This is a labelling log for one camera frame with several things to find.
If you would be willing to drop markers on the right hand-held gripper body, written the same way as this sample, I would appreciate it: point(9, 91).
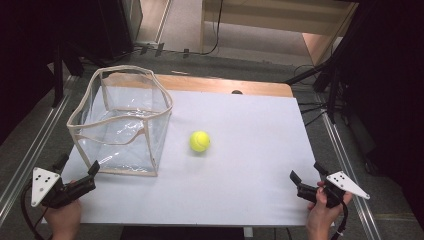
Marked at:
point(346, 185)

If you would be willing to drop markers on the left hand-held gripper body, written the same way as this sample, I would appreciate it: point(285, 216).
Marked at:
point(68, 191)

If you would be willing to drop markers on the clear plastic box beige trim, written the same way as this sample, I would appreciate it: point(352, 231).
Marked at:
point(128, 133)

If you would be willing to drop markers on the yellow tennis ball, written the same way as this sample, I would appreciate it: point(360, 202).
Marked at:
point(200, 141)

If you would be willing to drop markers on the person's left hand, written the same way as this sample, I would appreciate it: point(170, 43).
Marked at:
point(65, 218)

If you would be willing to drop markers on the person's right hand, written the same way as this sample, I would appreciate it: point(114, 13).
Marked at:
point(321, 213)

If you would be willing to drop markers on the white table sheet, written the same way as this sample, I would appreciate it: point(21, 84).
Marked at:
point(250, 150)

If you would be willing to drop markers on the black metal stand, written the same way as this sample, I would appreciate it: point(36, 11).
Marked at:
point(59, 76)

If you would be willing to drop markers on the black tripod stand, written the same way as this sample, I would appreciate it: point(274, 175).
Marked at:
point(333, 63)

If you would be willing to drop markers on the dark curtain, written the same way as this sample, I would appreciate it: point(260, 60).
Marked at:
point(393, 83)
point(50, 26)

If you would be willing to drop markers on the light wooden shelf unit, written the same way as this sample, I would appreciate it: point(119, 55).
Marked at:
point(266, 16)

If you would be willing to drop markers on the metal floor rail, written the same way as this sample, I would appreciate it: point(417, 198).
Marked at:
point(30, 143)
point(346, 166)

